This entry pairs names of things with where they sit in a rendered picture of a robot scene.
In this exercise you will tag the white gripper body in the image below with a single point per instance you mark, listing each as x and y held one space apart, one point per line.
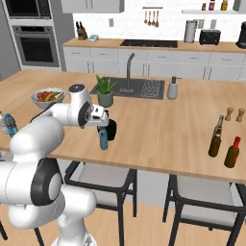
100 121

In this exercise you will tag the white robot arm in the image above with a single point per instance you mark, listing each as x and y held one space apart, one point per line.
35 150

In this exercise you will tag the black glass bottle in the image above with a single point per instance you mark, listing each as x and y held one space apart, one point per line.
111 130

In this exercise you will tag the green plant in grey pot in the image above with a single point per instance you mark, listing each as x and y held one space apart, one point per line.
105 93

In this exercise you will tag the dark sink basin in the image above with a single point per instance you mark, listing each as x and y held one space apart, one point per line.
141 88

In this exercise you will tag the bowl of fruit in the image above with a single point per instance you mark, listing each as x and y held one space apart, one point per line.
48 97

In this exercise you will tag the grey tap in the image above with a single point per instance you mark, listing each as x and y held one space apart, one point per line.
129 72

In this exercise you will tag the grey soap dispenser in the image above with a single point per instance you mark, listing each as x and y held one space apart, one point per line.
172 89

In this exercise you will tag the teal small box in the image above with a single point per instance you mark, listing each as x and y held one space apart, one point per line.
93 38

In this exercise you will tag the white base cupboards run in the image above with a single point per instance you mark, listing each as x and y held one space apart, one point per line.
160 62

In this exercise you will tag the blue plastic bottle with label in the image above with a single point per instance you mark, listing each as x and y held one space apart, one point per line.
11 125

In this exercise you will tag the knife block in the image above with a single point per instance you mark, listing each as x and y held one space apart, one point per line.
81 32

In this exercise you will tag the black hob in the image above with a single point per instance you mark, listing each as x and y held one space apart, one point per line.
149 43

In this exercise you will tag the clear plastic bottle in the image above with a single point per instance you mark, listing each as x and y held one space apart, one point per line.
3 123

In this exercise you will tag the steel oven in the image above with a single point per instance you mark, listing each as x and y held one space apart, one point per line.
36 46

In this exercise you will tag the hanging wooden utensil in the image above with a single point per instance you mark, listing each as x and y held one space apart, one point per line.
149 18
157 19
145 17
153 18

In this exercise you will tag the grey cylinder canister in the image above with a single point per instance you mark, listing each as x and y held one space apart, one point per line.
190 32

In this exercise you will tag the wooden shaker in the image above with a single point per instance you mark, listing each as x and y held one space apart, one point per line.
228 114
240 115

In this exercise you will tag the black microwave oven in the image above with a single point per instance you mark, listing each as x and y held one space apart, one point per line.
28 8

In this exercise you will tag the red-capped brown glass bottle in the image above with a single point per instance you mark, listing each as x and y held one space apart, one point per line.
232 154

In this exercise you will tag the black toaster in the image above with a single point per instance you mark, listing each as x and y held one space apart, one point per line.
209 37

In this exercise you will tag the small brown jar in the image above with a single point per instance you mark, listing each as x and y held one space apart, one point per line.
203 6

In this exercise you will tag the red jar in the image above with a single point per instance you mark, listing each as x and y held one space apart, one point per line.
211 5

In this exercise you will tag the black coffee machine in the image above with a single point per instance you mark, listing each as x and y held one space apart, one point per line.
242 35

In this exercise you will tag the yellow jar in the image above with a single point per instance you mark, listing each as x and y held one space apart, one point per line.
224 5

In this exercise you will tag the grey wall socket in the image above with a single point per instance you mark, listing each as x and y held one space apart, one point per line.
111 22
201 24
213 24

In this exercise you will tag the white wall cupboards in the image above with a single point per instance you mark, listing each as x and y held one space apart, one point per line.
93 5

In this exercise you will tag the wooden utensil rail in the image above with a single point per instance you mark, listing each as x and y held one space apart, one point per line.
152 7

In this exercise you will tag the white wall shelf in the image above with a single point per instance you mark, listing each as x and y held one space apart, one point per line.
209 11

